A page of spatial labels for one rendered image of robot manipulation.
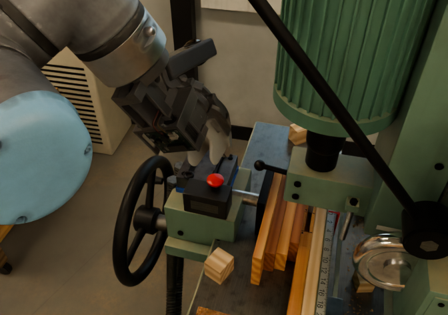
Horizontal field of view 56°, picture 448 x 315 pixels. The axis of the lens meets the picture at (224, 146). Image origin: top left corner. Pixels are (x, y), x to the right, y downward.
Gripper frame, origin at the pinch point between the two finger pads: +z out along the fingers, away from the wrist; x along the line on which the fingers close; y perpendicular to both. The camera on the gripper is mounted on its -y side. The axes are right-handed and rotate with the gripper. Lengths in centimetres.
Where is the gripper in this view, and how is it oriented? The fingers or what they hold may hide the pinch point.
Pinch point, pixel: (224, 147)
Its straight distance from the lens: 62.7
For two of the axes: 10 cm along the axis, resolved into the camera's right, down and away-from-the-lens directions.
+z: 4.7, 5.8, 6.7
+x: 8.4, -0.7, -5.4
